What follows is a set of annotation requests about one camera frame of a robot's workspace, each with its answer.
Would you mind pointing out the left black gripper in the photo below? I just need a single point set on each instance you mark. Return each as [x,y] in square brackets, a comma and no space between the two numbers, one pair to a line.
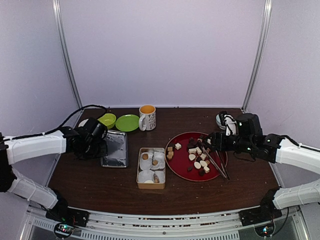
[103,152]

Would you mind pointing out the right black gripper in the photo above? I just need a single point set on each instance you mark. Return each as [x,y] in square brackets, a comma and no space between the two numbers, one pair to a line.
[215,136]

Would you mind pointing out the bear print tin lid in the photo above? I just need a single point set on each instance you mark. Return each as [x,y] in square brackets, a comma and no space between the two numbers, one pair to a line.
[117,150]

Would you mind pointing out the tan round chocolate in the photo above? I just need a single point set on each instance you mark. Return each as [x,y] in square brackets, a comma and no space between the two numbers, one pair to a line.
[145,156]

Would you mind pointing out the white oval chocolate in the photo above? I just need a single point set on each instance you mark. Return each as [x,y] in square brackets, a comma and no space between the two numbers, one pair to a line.
[148,182]

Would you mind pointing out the tan tin box base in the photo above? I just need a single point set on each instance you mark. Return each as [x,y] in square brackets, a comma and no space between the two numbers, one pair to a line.
[147,171]

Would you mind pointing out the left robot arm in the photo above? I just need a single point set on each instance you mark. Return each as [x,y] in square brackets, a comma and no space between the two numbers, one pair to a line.
[20,148]

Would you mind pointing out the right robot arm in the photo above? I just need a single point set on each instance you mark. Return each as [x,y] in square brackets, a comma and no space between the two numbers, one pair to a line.
[282,149]

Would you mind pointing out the dark heart chocolate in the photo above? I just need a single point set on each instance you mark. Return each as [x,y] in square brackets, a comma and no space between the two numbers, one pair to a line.
[192,143]

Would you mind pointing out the white rectangular chocolate block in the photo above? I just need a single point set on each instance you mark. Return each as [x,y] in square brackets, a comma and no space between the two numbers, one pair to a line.
[192,150]

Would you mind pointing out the white square chocolate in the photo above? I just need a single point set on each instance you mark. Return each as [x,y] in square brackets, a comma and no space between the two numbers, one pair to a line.
[178,146]

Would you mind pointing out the white dark bowl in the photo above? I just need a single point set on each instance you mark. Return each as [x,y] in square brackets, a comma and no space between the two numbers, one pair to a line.
[83,122]

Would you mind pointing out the green bowl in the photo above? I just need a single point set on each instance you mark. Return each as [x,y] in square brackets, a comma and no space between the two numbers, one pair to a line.
[108,119]

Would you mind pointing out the pale blue bowl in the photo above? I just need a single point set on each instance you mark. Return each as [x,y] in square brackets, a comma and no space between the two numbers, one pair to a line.
[218,122]

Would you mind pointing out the green plate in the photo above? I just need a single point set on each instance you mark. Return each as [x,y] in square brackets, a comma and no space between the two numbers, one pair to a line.
[127,123]

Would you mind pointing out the white mug orange inside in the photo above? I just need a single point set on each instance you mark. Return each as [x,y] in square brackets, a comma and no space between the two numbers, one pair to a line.
[147,118]

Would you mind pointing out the red round tray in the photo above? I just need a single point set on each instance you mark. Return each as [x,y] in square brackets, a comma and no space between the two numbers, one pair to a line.
[181,164]

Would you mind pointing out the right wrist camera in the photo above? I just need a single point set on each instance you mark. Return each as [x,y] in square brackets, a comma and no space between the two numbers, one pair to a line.
[229,122]

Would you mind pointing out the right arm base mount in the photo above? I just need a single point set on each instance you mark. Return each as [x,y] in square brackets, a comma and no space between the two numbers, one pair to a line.
[262,219]

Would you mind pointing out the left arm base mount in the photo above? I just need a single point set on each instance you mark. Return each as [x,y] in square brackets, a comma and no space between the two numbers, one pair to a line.
[66,225]

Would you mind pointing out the front aluminium rail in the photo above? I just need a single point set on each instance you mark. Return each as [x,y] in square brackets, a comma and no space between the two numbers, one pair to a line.
[225,225]

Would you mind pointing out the right aluminium corner post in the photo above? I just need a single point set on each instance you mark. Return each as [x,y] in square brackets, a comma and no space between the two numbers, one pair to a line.
[264,30]

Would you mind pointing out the aluminium corner post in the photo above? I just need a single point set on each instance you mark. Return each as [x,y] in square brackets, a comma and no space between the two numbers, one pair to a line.
[264,30]
[65,53]

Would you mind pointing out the left aluminium corner post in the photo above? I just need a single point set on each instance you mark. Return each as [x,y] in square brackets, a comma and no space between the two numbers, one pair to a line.
[65,53]

